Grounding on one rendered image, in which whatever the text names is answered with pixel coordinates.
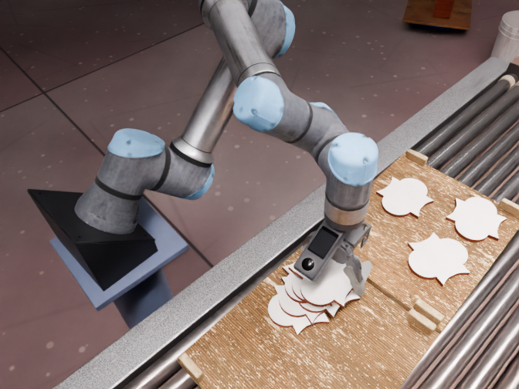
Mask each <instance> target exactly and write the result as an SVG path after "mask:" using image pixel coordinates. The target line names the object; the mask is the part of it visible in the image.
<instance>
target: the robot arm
mask: <svg viewBox="0 0 519 389"><path fill-rule="evenodd" d="M198 6H199V10H200V13H201V16H202V19H203V21H204V23H205V24H206V26H207V27H208V28H209V29H211V30H212V31H213V32H214V33H215V37H216V39H217V41H218V43H219V46H220V49H221V50H222V54H223V57H222V59H221V61H220V63H219V65H218V67H217V69H216V70H215V72H214V74H213V76H212V78H211V80H210V82H209V84H208V86H207V88H206V89H205V92H204V93H203V95H202V98H201V99H200V101H199V103H198V106H197V107H196V108H195V111H194V113H193V114H192V117H191V119H190V121H189V122H188V124H187V126H186V128H185V130H184V132H183V134H182V135H181V136H180V137H176V138H174V139H173V140H172V142H171V144H170V145H169V147H166V146H165V143H164V141H163V140H162V139H161V138H160V137H157V136H155V135H153V134H150V133H148V132H145V131H142V130H136V129H130V128H126V129H122V130H119V131H117V132H116V133H115V135H114V137H113V139H112V141H111V142H110V143H109V145H108V149H107V152H106V154H105V157H104V159H103V162H102V164H101V166H100V169H99V171H98V173H97V176H96V178H95V180H94V182H93V183H92V184H91V186H89V188H88V189H87V190H86V191H85V192H84V193H83V195H82V196H81V197H80V198H79V199H78V201H77V203H76V206H75V208H74V210H75V212H76V215H77V216H78V217H79V218H80V219H81V220H82V221H84V222H86V223H87V224H88V225H90V226H92V227H94V228H97V229H99V230H101V231H104V232H109V233H113V234H118V235H125V234H129V233H132V232H133V231H134V230H135V228H136V225H137V222H138V216H139V206H140V200H141V197H142V195H143V193H144V190H145V189H148V190H151V191H156V192H160V193H163V194H166V195H171V196H175V197H176V198H181V199H188V200H194V199H197V198H200V197H201V196H203V195H204V193H206V192H207V190H208V189H209V188H210V186H211V184H212V181H213V177H212V176H213V175H214V174H215V170H214V166H213V164H212V163H213V161H214V159H213V156H212V151H213V149H214V147H215V145H216V144H217V142H218V140H219V138H220V136H221V135H222V132H223V131H224V129H225V128H226V125H227V123H228V122H229V120H230V118H231V116H232V114H233V113H234V115H235V117H236V119H237V120H238V121H240V122H241V123H244V124H245V125H247V126H249V127H250V128H251V129H253V130H256V131H259V132H264V133H265V134H269V135H270V136H272V137H275V138H278V139H280V140H282V141H284V142H287V143H288V144H292V145H293V146H295V147H299V148H300V149H303V150H305V151H307V152H309V153H310V154H311V156H312V157H313V159H314V160H315V161H316V163H317V165H318V166H319V168H320V169H321V170H322V171H323V172H324V174H325V176H326V179H327V183H326V188H325V200H324V218H325V219H324V220H323V222H322V223H321V225H320V227H319V228H318V230H317V231H314V232H311V233H310V234H309V235H308V236H307V237H306V238H305V240H304V243H303V245H302V247H301V255H300V257H299V258H298V259H297V261H296V262H295V263H294V265H293V267H294V269H296V270H297V271H298V272H300V273H301V274H302V275H304V276H306V277H307V278H308V279H309V280H311V281H313V282H315V281H317V279H318V277H319V276H320V274H321V273H322V272H323V270H324V268H325V267H326V265H327V264H328V263H329V261H330V260H331V259H333V260H334V261H335V262H337V263H340V264H346V266H345V267H344V269H343V271H344V274H345V275H346V276H347V277H348V278H349V279H350V284H351V286H352V287H353V289H354V293H356V294H358V295H359V296H363V294H364V292H365V281H366V279H367V278H368V275H369V273H370V271H371V269H372V264H371V262H370V261H366V262H361V260H360V259H359V257H358V256H356V255H354V251H353V250H354V249H355V248H356V247H357V246H358V244H359V243H360V242H361V247H360V248H362V247H363V246H364V245H365V243H366V242H367V241H368V237H369V234H370V231H371V225H370V224H369V223H367V222H366V221H365V216H366V214H367V210H368V205H369V201H370V195H371V189H372V185H373V181H374V178H375V175H376V173H377V170H378V147H377V145H376V143H375V142H374V141H373V140H372V139H371V138H370V137H365V136H364V134H359V133H350V132H349V131H348V130H347V128H346V127H345V126H344V124H343V123H342V122H341V121H340V119H339V117H338V115H337V114H336V113H335V112H334V111H333V110H332V109H330V107H329V106H328V105H326V104H325V103H321V102H318V103H309V102H307V101H306V100H303V99H301V98H299V97H298V96H296V95H294V94H292V93H291V92H290V91H289V90H288V88H287V86H286V84H285V82H284V81H283V78H282V77H281V75H280V73H279V71H278V69H277V67H276V65H275V64H274V62H273V60H272V59H277V58H280V57H281V56H282V54H284V53H285V52H286V51H287V50H288V49H289V47H290V44H291V43H292V41H293V36H294V33H295V19H294V17H293V13H292V12H291V11H290V10H289V9H288V8H287V7H286V6H285V5H283V3H282V2H281V1H279V0H198ZM366 225H367V228H365V227H366ZM366 235H367V238H366V239H365V236H366Z"/></svg>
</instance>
